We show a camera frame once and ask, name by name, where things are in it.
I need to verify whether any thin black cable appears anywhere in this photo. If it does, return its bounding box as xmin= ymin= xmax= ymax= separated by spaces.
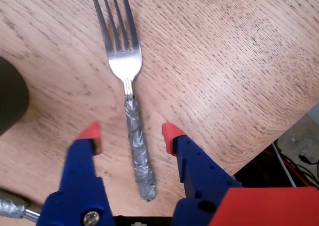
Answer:
xmin=281 ymin=152 xmax=319 ymax=187

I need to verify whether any red camera mount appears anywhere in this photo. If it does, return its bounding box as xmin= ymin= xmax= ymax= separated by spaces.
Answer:
xmin=208 ymin=186 xmax=319 ymax=226

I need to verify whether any thin white cable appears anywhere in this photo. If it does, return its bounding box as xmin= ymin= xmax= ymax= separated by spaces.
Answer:
xmin=271 ymin=141 xmax=297 ymax=188

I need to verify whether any metal fork taped handle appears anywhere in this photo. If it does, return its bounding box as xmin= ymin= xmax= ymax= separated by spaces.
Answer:
xmin=89 ymin=0 xmax=158 ymax=203

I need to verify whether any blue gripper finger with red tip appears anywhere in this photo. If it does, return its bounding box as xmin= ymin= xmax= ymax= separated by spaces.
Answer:
xmin=161 ymin=122 xmax=244 ymax=226
xmin=37 ymin=120 xmax=115 ymax=226

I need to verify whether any orange cable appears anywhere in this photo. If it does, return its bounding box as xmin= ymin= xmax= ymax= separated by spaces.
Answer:
xmin=264 ymin=146 xmax=319 ymax=187

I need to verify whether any metal knife taped handle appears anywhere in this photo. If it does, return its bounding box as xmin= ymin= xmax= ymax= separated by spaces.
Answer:
xmin=0 ymin=197 xmax=41 ymax=223

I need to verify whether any gray plastic cup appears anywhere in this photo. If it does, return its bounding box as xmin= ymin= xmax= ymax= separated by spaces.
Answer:
xmin=0 ymin=56 xmax=30 ymax=137

